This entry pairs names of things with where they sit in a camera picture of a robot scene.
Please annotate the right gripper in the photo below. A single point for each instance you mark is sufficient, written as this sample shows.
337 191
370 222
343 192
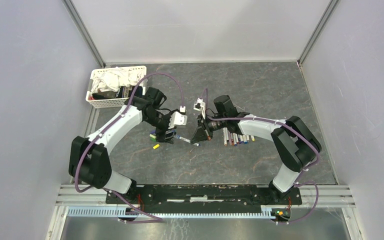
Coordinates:
200 134

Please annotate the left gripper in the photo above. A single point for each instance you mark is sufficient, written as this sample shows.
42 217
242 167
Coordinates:
160 134

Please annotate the green pen cap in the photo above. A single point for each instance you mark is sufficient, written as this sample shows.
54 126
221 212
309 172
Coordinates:
153 137

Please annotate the pink highlighter pen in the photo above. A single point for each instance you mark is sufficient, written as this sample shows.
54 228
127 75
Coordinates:
225 138

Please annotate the brown cap pen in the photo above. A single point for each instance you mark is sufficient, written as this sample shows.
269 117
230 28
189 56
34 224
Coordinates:
230 138

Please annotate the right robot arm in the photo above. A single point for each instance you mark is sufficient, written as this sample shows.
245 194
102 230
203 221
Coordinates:
296 145

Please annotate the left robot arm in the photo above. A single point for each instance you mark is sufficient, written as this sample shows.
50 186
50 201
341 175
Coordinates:
89 161

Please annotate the black item in basket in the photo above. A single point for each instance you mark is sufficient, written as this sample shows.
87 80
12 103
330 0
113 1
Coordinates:
123 92

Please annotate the white cloth in basket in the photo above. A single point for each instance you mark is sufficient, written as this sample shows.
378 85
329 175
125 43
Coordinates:
112 78

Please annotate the white plastic basket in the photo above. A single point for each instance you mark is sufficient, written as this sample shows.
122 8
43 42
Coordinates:
99 104

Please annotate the right base electronics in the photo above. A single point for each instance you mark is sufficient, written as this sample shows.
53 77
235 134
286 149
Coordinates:
281 215

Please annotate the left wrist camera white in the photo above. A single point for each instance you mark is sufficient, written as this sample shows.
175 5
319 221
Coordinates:
177 119

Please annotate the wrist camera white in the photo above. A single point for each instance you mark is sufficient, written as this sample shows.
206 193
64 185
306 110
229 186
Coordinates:
177 119
200 106

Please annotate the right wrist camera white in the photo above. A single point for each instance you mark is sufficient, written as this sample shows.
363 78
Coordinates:
200 106

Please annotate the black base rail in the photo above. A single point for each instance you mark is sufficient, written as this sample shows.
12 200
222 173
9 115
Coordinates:
210 198

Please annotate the grey slotted cable duct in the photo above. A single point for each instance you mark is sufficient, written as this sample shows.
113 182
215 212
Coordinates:
125 212

